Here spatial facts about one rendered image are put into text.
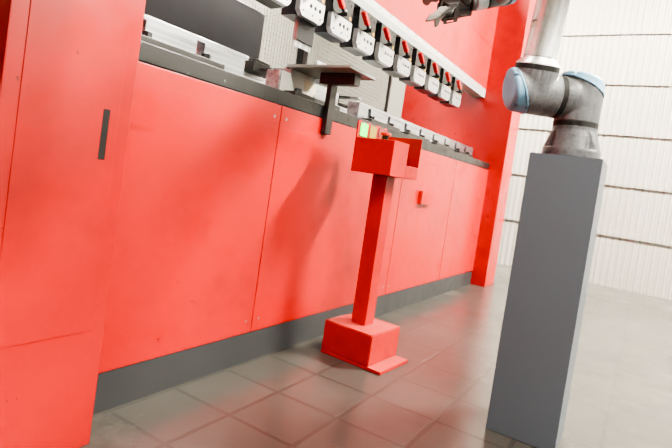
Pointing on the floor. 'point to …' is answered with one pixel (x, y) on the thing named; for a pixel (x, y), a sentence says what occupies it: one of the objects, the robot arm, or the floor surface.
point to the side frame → (485, 126)
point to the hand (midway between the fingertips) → (418, 5)
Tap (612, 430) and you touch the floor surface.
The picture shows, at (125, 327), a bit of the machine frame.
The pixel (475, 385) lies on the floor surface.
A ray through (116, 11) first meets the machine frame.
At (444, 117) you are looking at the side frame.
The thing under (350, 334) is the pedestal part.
